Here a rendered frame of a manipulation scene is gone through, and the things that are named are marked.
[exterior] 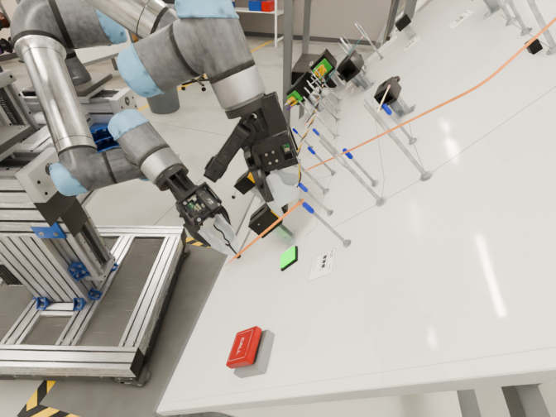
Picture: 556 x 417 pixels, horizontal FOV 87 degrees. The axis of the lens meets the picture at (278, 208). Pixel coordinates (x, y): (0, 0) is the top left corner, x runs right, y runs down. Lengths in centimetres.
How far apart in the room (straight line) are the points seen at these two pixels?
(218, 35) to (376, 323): 40
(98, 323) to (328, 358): 143
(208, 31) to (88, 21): 51
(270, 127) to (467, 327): 36
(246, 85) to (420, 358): 39
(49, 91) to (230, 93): 48
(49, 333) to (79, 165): 117
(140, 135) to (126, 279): 125
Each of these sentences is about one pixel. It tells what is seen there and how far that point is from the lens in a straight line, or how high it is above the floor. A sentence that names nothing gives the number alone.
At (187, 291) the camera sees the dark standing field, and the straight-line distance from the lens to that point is 189.
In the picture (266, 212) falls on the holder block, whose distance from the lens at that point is 54.
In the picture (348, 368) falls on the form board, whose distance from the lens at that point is 35.
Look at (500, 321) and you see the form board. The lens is 30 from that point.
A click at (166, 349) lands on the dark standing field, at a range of 174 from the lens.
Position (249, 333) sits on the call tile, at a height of 111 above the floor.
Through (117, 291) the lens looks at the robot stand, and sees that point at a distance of 177.
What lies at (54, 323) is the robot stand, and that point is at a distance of 181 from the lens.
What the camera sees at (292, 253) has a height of 111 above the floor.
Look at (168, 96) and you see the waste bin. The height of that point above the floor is 22.
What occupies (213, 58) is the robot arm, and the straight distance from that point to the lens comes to 46.
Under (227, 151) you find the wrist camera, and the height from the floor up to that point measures 127.
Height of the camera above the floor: 151
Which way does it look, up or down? 41 degrees down
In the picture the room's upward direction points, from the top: straight up
